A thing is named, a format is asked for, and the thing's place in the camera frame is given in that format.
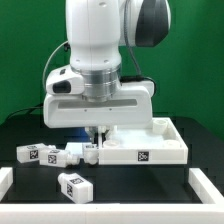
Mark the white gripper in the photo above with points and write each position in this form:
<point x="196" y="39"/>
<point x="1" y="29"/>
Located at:
<point x="84" y="98"/>

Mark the white square tabletop part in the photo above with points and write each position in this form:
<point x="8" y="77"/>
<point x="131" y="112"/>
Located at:
<point x="159" y="142"/>

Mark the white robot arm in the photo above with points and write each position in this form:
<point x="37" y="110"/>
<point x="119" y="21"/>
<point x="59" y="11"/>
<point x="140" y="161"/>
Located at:
<point x="97" y="28"/>

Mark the white marker sheet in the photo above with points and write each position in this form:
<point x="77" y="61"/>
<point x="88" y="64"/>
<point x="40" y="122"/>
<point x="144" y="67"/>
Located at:
<point x="74" y="148"/>

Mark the white U-shaped fence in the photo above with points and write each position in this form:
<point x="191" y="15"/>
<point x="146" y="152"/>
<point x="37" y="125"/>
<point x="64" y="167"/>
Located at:
<point x="210" y="211"/>

